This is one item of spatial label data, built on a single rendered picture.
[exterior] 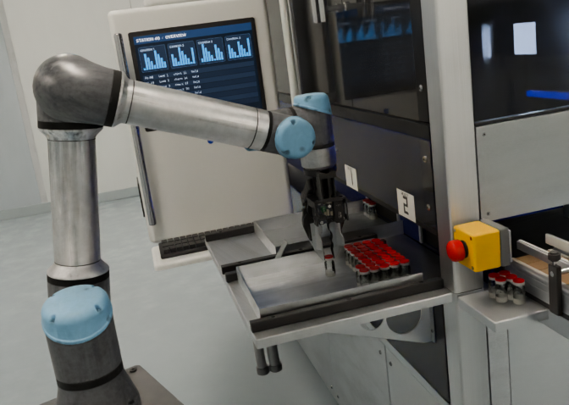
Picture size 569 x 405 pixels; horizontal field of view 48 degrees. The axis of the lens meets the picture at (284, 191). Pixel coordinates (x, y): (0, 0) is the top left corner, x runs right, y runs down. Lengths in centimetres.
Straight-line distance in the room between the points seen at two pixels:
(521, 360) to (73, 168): 97
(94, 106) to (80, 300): 34
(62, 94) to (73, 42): 554
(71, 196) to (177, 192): 93
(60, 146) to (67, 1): 546
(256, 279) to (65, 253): 45
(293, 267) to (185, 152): 74
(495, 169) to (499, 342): 36
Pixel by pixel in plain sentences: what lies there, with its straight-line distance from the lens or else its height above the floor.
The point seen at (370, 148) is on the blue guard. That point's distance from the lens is 157.
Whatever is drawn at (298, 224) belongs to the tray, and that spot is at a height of 88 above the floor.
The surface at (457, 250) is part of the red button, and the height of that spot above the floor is 100.
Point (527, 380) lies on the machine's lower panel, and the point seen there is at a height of 65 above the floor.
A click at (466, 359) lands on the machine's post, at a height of 74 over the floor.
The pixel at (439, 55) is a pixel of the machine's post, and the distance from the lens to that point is 120.
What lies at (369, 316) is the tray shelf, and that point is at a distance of 126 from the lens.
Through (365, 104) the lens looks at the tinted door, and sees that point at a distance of 158.
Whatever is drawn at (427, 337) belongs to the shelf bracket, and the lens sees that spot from 145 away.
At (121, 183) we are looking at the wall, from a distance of 674.
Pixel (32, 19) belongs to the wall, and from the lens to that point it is 667.
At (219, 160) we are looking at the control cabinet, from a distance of 212.
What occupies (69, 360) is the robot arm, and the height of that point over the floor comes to 93.
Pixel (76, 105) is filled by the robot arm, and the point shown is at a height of 135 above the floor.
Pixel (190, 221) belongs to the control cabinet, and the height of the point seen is 85.
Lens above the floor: 142
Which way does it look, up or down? 14 degrees down
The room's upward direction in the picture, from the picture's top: 8 degrees counter-clockwise
